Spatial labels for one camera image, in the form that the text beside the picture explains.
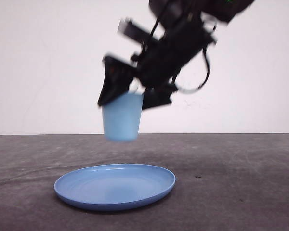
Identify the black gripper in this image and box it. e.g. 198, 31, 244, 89
97, 14, 216, 110

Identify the black cable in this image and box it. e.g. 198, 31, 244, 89
170, 45, 210, 94

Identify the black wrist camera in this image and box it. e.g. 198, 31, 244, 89
118, 18, 160, 46

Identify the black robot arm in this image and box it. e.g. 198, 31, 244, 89
98, 0, 251, 109

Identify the blue plastic plate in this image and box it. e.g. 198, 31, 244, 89
53, 164, 176, 212

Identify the light blue plastic cup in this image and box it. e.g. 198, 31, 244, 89
102, 92, 143, 141

